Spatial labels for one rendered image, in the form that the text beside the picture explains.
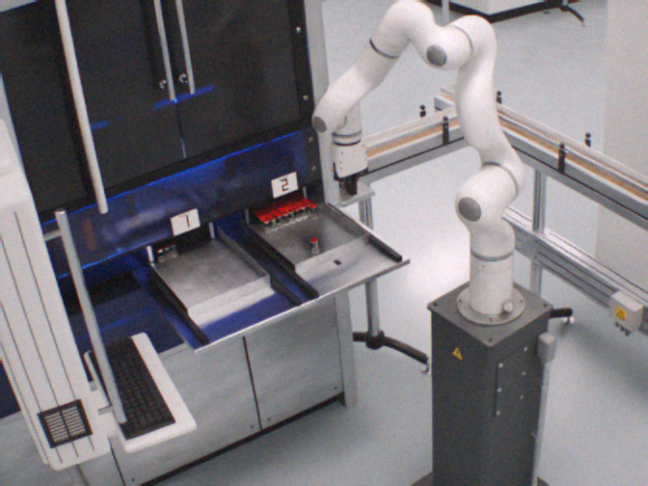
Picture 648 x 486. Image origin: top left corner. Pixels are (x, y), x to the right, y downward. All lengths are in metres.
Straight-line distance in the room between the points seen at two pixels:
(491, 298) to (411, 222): 2.15
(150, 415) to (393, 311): 1.82
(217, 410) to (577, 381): 1.41
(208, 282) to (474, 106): 0.97
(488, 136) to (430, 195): 2.57
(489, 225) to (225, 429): 1.38
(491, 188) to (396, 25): 0.46
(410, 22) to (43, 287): 1.04
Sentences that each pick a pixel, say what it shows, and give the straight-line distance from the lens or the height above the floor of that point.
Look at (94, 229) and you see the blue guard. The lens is 2.52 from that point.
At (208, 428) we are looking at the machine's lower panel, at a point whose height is 0.21.
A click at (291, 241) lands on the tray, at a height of 0.88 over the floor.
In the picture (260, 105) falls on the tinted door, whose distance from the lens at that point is 2.61.
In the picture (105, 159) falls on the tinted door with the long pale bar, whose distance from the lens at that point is 2.46.
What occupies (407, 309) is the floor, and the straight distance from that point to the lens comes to 3.86.
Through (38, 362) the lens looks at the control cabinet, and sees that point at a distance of 2.00.
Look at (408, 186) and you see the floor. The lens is 4.78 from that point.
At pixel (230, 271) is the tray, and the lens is 2.62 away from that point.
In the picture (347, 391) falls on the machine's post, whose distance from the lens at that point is 3.34.
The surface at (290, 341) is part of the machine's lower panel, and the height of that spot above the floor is 0.43.
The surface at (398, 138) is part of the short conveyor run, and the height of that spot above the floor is 0.96.
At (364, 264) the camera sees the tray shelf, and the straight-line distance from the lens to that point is 2.58.
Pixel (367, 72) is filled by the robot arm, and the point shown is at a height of 1.49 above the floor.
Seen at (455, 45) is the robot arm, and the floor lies 1.63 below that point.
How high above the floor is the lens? 2.31
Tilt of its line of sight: 32 degrees down
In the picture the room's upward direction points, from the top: 6 degrees counter-clockwise
